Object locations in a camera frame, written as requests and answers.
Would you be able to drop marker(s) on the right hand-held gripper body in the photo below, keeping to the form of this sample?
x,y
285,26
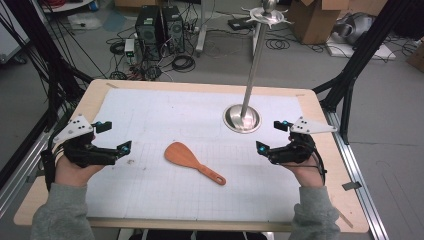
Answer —
x,y
293,150

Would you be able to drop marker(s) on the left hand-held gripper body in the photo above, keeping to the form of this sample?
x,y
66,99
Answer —
x,y
87,154

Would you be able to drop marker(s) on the wooden rice paddle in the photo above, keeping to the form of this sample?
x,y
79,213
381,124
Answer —
x,y
186,159

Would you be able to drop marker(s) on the person's left hand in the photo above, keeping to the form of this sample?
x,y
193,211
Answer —
x,y
73,173

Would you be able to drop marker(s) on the person's right hand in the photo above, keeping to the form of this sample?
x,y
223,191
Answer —
x,y
308,175

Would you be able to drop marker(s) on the metal stand with hooks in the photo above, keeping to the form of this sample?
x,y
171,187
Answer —
x,y
248,96

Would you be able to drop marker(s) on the white foam mat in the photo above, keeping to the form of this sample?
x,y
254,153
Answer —
x,y
166,106

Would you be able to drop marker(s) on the small white power box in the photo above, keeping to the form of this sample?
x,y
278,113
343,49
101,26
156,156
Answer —
x,y
129,47

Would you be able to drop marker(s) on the large black computer tower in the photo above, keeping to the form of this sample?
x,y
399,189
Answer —
x,y
148,31

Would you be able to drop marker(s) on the open cardboard box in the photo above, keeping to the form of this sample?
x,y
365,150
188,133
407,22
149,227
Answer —
x,y
313,20

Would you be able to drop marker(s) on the black flat device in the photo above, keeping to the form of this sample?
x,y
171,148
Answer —
x,y
238,24

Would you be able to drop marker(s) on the slim black computer tower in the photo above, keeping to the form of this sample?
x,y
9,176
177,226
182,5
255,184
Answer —
x,y
174,30

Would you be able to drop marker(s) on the grey bag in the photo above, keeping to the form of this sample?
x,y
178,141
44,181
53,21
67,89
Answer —
x,y
355,28

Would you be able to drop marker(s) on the white flat board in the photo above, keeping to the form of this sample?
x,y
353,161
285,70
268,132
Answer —
x,y
383,53

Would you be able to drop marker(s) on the white desk leg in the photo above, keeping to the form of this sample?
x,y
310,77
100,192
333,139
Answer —
x,y
201,30

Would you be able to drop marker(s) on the white cabinet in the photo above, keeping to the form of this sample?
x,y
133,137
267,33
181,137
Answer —
x,y
10,36

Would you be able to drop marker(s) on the small cardboard box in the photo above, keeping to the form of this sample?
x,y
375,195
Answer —
x,y
417,58

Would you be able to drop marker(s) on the grey metal bracket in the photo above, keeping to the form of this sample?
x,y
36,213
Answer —
x,y
351,185

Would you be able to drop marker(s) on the aluminium rail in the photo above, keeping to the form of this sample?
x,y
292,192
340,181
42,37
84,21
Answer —
x,y
20,176
360,180

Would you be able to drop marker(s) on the black metal frame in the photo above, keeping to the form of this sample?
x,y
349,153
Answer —
x,y
360,56
50,66

